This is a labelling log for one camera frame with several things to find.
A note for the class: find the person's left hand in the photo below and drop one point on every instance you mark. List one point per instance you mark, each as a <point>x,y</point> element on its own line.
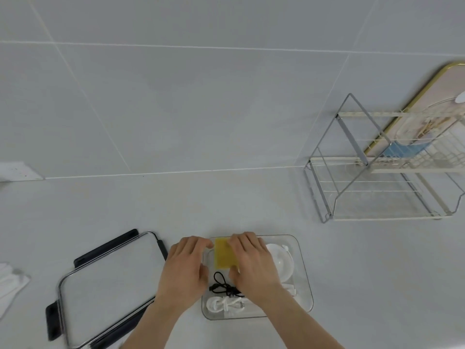
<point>181,272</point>

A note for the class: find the person's right hand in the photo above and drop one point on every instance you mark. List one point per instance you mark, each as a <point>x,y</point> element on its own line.
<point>256,268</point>

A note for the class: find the person's right thumb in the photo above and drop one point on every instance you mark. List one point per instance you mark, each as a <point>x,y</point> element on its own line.
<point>234,276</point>

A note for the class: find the person's left thumb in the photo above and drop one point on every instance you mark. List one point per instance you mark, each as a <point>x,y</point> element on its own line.
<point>204,278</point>

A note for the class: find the yellow sponge pad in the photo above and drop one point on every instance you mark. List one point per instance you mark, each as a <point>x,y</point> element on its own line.
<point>222,256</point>

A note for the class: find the person's left forearm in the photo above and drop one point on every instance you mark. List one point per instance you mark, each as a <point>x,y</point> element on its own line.
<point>163,327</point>

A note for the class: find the person's right forearm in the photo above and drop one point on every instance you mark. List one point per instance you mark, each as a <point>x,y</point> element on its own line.
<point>298,323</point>

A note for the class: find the white round bowl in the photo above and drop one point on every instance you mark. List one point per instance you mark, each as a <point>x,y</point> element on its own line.
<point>281,263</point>

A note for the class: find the white charger plug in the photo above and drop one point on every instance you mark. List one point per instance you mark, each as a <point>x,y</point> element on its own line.
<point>289,288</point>

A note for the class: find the clear plastic storage container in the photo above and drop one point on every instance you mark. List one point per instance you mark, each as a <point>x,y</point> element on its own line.
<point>303,287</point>

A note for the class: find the clear lid with black clips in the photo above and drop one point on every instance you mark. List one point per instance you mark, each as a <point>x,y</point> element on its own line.
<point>109,283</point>

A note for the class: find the white cloth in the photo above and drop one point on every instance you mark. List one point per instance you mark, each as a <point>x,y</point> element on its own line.
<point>11,287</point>

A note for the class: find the blue sponge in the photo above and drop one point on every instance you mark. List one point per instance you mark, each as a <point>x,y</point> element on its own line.
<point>403,149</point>

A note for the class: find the gold rimmed pink board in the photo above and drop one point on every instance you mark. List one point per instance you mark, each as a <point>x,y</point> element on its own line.
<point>436,87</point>

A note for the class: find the white wall socket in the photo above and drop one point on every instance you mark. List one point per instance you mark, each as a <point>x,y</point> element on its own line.
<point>16,172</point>

